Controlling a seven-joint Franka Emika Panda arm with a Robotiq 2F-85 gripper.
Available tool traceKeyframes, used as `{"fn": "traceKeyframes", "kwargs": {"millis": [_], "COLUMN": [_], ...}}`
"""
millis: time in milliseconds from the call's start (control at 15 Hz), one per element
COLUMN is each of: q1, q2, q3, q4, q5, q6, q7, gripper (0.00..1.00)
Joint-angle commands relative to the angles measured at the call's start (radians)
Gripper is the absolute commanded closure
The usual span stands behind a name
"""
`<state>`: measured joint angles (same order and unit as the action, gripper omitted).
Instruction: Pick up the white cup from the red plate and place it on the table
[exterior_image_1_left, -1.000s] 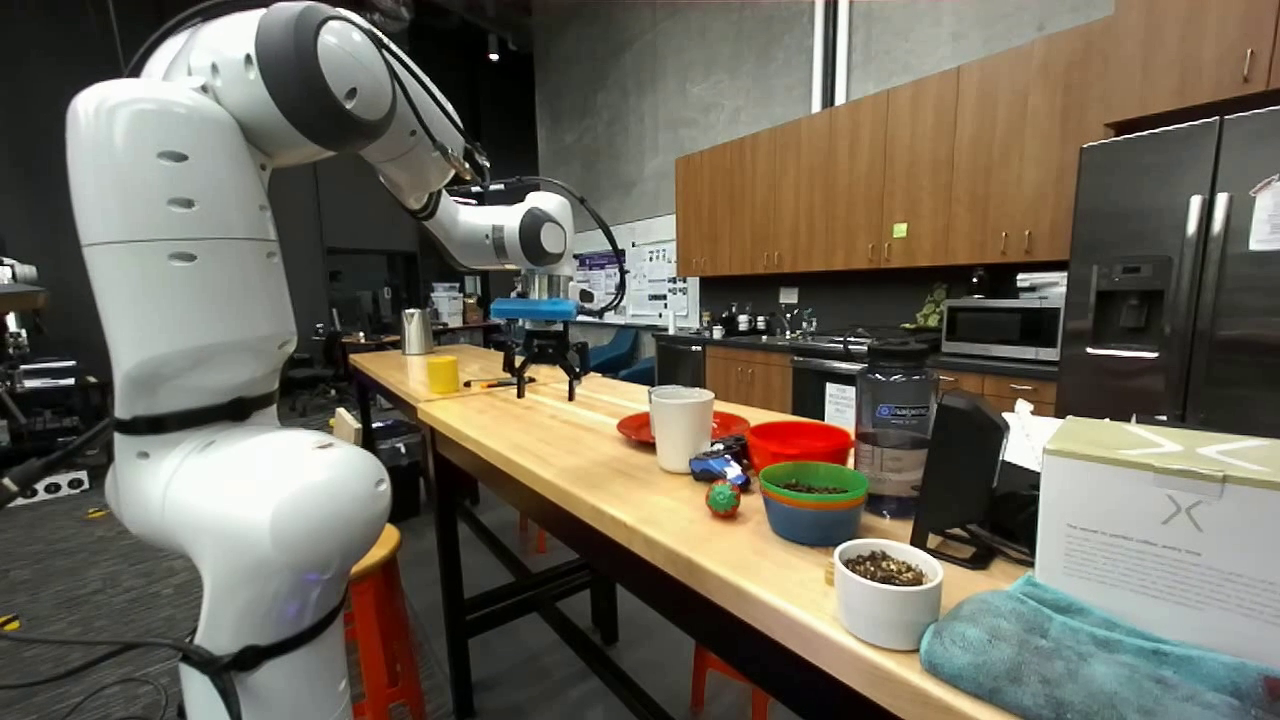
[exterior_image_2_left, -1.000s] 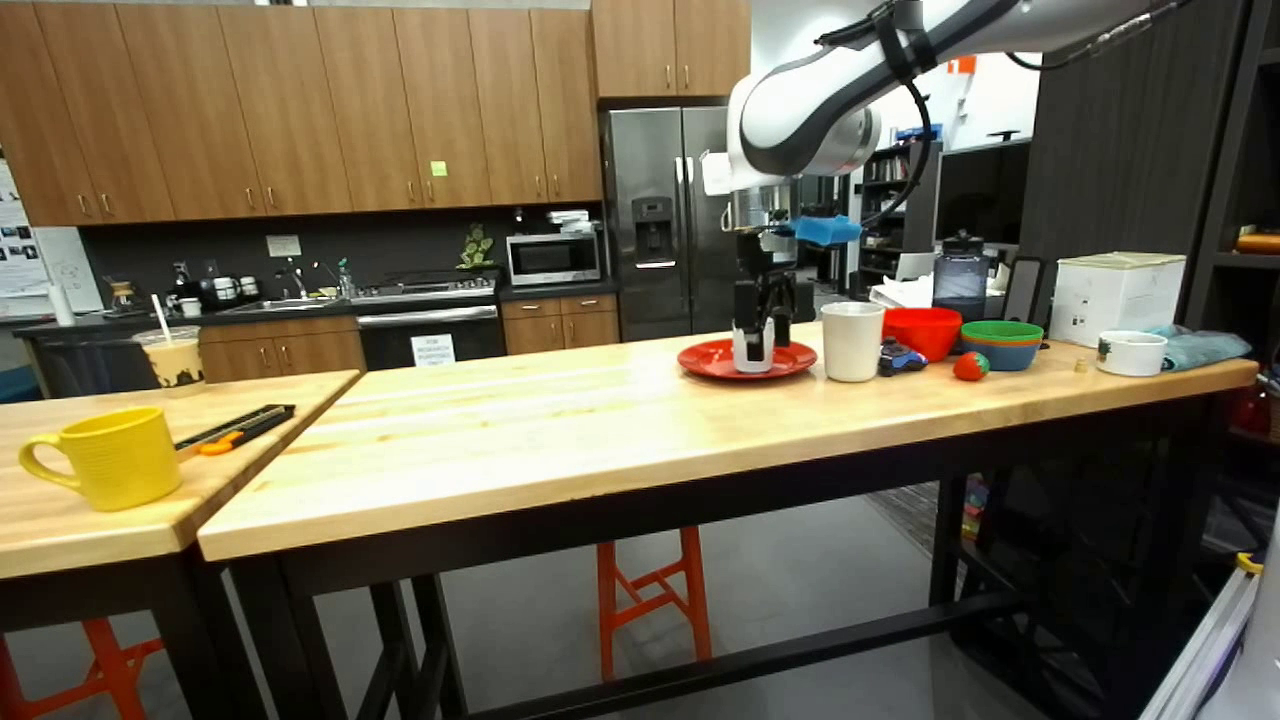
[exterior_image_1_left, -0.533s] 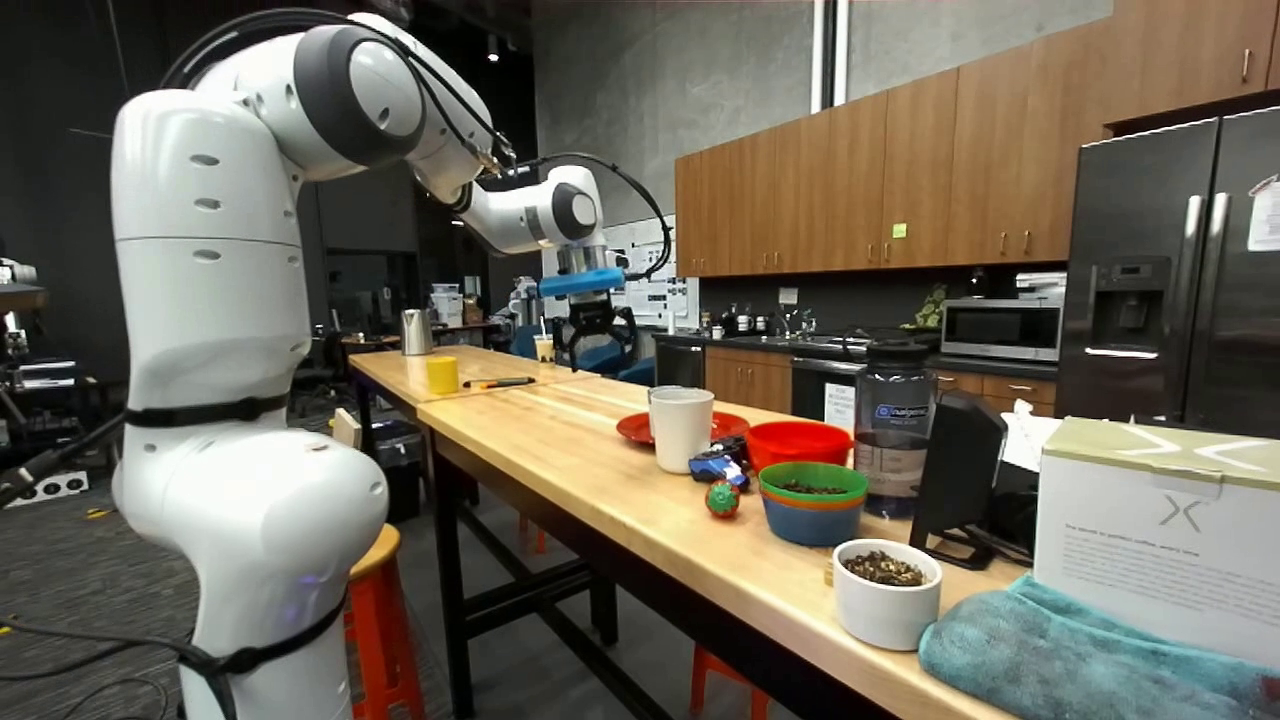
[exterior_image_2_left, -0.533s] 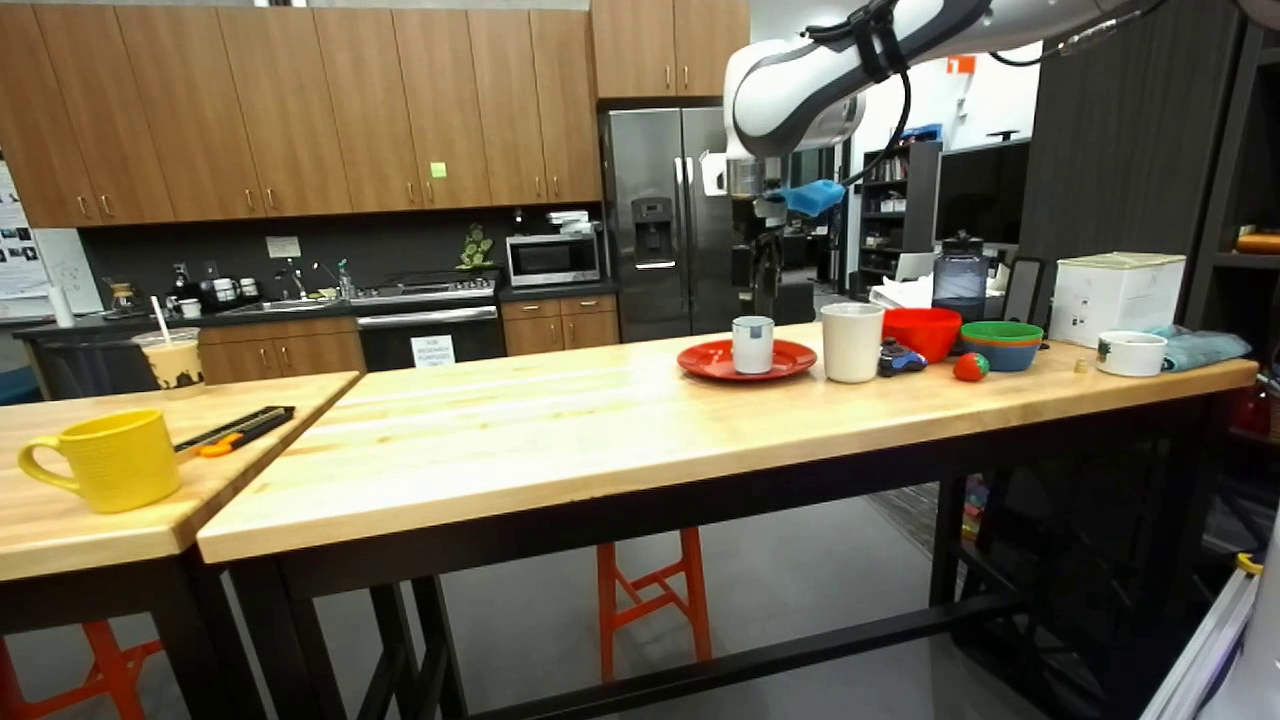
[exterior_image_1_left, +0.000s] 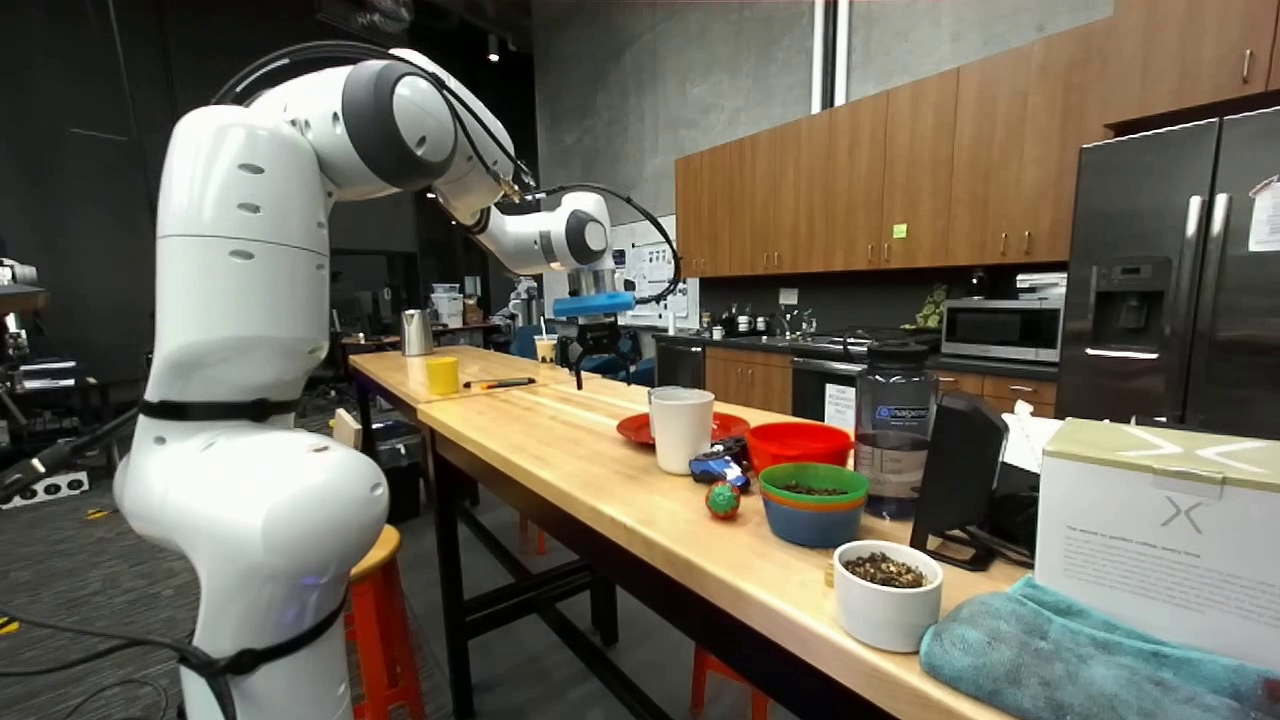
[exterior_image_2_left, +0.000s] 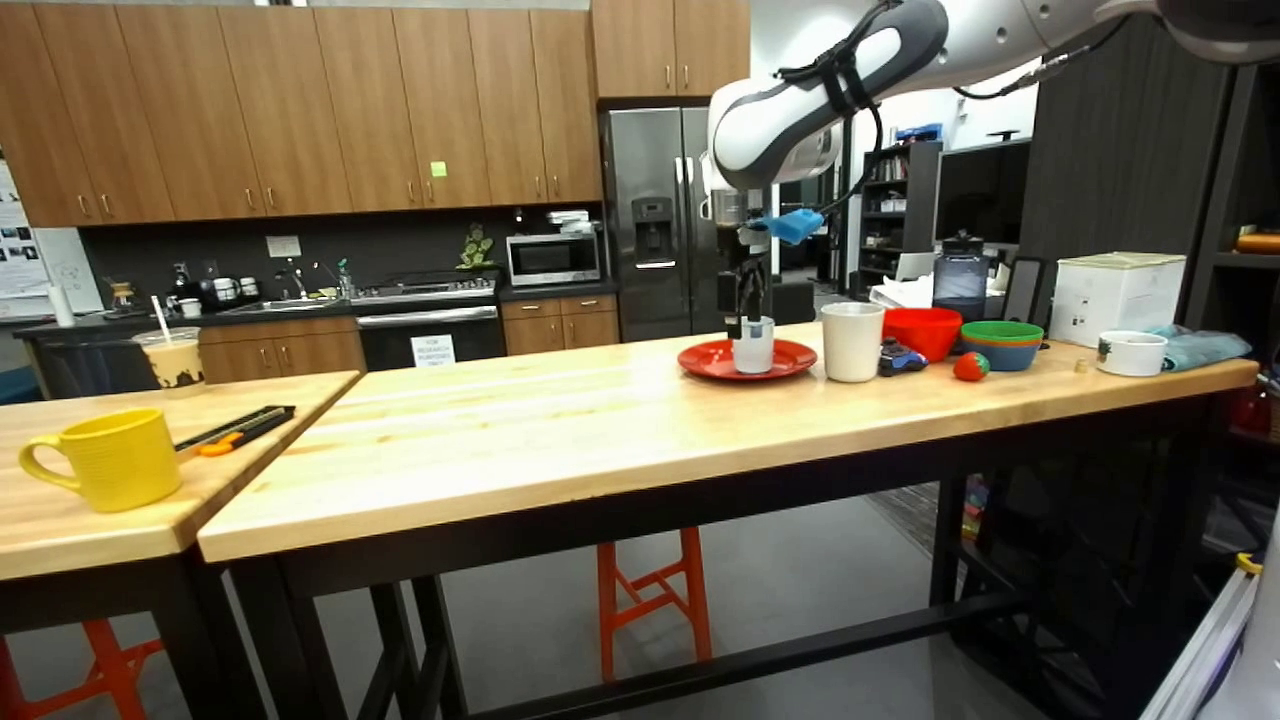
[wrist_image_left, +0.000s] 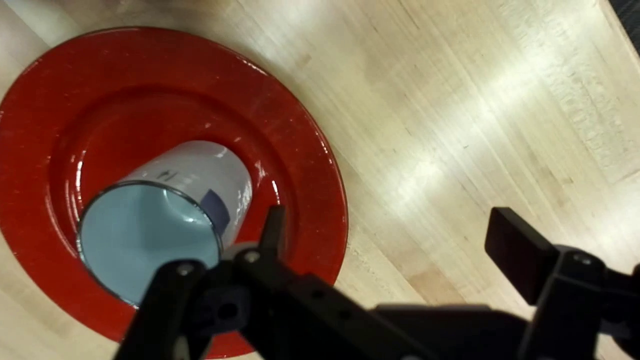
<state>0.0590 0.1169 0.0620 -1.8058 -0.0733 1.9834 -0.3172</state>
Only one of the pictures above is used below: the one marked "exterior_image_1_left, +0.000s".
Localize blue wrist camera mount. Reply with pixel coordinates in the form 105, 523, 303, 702
549, 287, 640, 325

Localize green potted plant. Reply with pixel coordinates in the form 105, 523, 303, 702
905, 283, 954, 336

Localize tall white cup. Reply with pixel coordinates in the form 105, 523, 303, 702
649, 386, 720, 478

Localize green bowl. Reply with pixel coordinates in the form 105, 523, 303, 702
758, 461, 871, 517

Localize black metal table frame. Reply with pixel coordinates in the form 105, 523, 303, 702
335, 347, 443, 463
425, 426, 911, 720

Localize orange metal stool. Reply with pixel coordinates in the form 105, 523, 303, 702
685, 646, 772, 720

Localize dark blue toy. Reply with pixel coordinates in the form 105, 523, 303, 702
685, 444, 753, 495

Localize black steel refrigerator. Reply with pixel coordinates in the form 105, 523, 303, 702
1056, 101, 1280, 444

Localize white paper on dishwasher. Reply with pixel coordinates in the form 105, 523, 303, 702
821, 379, 862, 435

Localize white power strip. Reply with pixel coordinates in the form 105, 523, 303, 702
0, 469, 95, 511

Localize silver microwave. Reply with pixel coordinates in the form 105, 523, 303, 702
936, 293, 1068, 369

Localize clear bottle with black lid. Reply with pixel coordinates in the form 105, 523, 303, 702
852, 342, 939, 521

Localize teal cloth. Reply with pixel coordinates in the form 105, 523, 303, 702
918, 573, 1280, 720

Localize white cardboard box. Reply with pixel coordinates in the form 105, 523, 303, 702
1033, 418, 1280, 675

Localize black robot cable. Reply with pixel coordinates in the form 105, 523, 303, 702
209, 38, 685, 311

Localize wooden base cabinet with drawers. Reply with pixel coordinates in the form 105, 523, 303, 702
936, 363, 1064, 422

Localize small wooden double-door cabinet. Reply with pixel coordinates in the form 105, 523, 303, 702
1099, 0, 1280, 135

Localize red bowl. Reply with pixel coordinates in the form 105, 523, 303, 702
743, 422, 858, 478

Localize white bowl with filling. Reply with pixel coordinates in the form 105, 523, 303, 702
830, 535, 949, 658

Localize orange stool with wooden seat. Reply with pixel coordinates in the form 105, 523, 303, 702
345, 521, 434, 720

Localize yellow mug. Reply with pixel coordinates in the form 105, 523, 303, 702
421, 352, 464, 401

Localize blue bowl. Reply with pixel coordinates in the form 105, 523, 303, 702
760, 495, 867, 554

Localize red plate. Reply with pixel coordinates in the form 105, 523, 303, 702
614, 407, 753, 453

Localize white paper on refrigerator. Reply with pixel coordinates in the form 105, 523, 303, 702
1246, 172, 1280, 256

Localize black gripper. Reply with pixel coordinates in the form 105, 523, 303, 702
558, 315, 630, 391

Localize long wooden wall cabinet row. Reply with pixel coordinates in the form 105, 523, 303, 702
673, 26, 1114, 282

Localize black dishwasher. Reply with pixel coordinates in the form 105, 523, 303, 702
794, 356, 871, 435

